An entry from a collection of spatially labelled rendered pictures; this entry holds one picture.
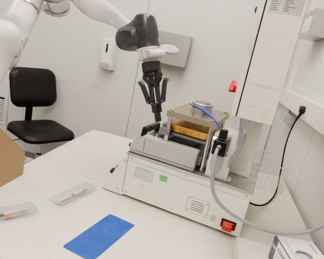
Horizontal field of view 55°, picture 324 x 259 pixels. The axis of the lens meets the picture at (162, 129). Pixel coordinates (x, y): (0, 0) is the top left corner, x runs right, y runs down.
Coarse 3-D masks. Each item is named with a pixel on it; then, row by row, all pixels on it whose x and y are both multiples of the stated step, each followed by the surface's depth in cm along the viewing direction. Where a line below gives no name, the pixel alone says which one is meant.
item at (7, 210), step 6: (18, 204) 96; (24, 204) 96; (30, 204) 97; (0, 210) 91; (6, 210) 92; (12, 210) 92; (18, 210) 93; (24, 210) 93; (30, 210) 94; (0, 216) 88
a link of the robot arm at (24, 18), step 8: (16, 0) 123; (8, 8) 122; (16, 8) 121; (24, 8) 122; (32, 8) 125; (8, 16) 121; (16, 16) 120; (24, 16) 122; (32, 16) 125; (16, 24) 122; (24, 24) 122; (32, 24) 126; (24, 32) 125; (24, 40) 126; (24, 48) 128; (16, 56) 121; (16, 64) 127
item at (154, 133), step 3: (150, 132) 130; (153, 132) 131; (156, 132) 132; (153, 135) 127; (156, 135) 128; (159, 135) 119; (162, 135) 121; (171, 135) 132; (207, 159) 110; (198, 162) 111; (207, 162) 110
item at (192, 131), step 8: (176, 120) 121; (184, 120) 123; (176, 128) 113; (184, 128) 112; (192, 128) 112; (200, 128) 115; (208, 128) 118; (216, 128) 120; (184, 136) 112; (192, 136) 111; (200, 136) 110
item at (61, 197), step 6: (78, 186) 115; (84, 186) 116; (90, 186) 116; (66, 192) 109; (72, 192) 109; (78, 192) 110; (84, 192) 111; (54, 198) 103; (60, 198) 104; (66, 198) 105
